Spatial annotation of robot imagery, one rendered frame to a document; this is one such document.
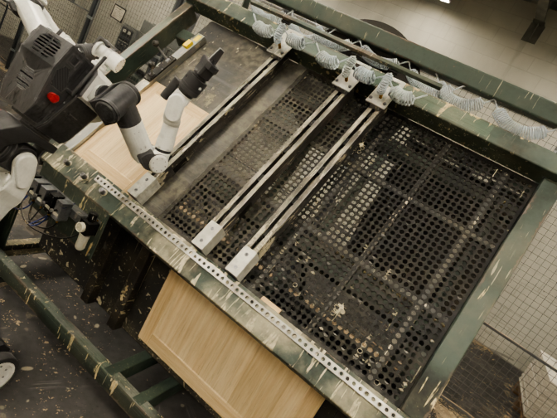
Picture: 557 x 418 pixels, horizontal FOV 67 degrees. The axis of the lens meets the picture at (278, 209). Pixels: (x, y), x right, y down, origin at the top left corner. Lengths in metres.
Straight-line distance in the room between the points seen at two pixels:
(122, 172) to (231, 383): 1.09
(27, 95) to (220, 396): 1.43
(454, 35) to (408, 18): 0.74
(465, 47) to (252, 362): 5.72
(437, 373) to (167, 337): 1.22
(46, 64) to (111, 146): 0.68
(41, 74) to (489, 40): 6.00
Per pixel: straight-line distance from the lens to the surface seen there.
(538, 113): 2.49
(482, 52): 6.80
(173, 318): 2.13
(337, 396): 1.55
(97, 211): 2.04
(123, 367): 2.22
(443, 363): 1.62
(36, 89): 1.68
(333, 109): 2.06
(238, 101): 2.14
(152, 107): 2.32
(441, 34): 6.97
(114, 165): 2.16
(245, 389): 2.00
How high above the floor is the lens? 1.59
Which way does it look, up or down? 13 degrees down
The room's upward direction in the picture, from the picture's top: 29 degrees clockwise
